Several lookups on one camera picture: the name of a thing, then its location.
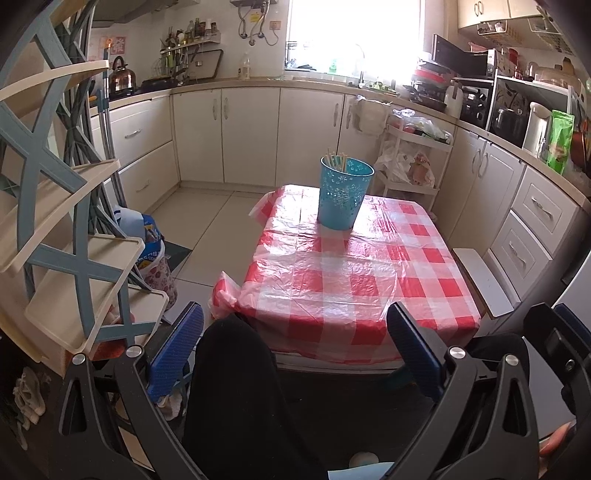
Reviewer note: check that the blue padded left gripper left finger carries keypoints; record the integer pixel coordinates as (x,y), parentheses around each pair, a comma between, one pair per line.
(168,351)

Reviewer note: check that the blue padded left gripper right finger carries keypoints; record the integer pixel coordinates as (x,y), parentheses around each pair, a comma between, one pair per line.
(420,350)

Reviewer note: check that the white rolling kitchen cart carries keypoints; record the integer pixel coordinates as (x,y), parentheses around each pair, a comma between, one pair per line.
(413,156)

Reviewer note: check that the person's right hand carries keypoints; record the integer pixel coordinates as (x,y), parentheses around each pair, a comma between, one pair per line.
(549,445)

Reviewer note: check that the white step stool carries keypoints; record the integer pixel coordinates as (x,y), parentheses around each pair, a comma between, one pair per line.
(489,295)

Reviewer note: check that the floral shopping bag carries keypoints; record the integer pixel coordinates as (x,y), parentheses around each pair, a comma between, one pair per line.
(152,262)

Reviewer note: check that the red white checkered tablecloth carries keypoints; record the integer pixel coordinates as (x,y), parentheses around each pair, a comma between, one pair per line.
(324,294)

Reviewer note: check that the blue beige tiered shelf rack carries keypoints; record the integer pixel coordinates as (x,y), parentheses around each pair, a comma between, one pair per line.
(69,280)

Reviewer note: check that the blue perforated utensil bucket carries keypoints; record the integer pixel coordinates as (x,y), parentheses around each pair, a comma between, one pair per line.
(342,193)

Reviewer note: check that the white electric kettle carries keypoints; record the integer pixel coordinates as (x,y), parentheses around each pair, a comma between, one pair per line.
(537,129)

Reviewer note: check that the pale chopsticks bundle in bucket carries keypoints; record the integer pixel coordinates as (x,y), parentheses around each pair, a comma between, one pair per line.
(336,160)

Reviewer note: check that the green snack bag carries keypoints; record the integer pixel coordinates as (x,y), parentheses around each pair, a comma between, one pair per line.
(559,140)

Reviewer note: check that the black toaster oven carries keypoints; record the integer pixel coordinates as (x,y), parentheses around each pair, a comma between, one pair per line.
(478,96)

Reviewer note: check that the white plastic jug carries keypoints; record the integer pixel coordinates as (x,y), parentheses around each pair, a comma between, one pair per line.
(454,99)

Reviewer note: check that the metal stovetop kettle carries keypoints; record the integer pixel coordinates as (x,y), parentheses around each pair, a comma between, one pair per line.
(122,80)

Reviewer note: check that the clear bottle on counter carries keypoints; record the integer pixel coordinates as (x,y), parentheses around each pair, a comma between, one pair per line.
(244,67)

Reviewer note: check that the wall spice shelf with bottles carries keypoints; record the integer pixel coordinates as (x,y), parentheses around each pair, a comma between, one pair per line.
(197,34)

